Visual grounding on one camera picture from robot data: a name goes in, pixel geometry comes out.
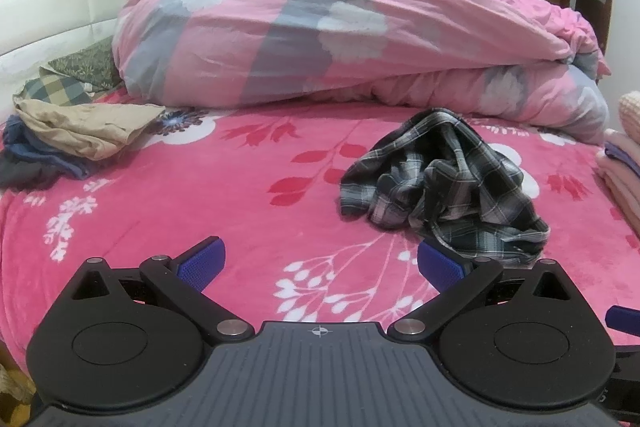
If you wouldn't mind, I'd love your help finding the dark grey garment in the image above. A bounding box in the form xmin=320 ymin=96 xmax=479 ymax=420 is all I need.
xmin=0 ymin=152 xmax=66 ymax=190

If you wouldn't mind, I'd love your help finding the pink grey floral quilt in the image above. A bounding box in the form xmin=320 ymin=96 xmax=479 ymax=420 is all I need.
xmin=111 ymin=0 xmax=612 ymax=145

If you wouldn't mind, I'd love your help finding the pale pink folded garment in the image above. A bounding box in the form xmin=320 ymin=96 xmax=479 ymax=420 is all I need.
xmin=602 ymin=129 xmax=640 ymax=158

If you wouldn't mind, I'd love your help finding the purple blue folded garment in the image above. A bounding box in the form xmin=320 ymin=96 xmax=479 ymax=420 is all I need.
xmin=604 ymin=142 xmax=640 ymax=172

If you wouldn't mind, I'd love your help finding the checked pillow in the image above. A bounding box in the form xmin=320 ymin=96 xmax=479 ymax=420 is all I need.
xmin=12 ymin=67 xmax=96 ymax=105

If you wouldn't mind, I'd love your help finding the black white plaid shirt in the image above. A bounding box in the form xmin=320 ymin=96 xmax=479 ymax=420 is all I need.
xmin=339 ymin=108 xmax=551 ymax=269

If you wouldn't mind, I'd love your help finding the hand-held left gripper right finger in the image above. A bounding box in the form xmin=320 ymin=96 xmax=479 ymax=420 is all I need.
xmin=387 ymin=241 xmax=573 ymax=343

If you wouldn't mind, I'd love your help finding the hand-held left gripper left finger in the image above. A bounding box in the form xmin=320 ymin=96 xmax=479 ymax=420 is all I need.
xmin=72 ymin=236 xmax=254 ymax=344

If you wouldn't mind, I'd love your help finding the pink floral bed blanket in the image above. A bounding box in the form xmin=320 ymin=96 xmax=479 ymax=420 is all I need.
xmin=0 ymin=94 xmax=640 ymax=427

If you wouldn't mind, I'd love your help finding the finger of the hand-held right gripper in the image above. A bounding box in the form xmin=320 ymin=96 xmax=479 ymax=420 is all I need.
xmin=605 ymin=305 xmax=640 ymax=334

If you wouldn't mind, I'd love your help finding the beige crumpled garment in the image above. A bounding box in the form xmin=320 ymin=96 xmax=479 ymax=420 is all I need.
xmin=15 ymin=99 xmax=166 ymax=160

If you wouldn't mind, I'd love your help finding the blue denim garment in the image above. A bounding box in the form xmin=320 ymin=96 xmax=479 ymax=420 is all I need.
xmin=2 ymin=114 xmax=101 ymax=180

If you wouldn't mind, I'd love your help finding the green patterned pillow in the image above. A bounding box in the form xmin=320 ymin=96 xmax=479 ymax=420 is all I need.
xmin=47 ymin=36 xmax=123 ymax=92

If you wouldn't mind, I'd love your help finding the stack of folded towels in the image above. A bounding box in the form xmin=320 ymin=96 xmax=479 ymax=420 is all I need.
xmin=595 ymin=154 xmax=640 ymax=233

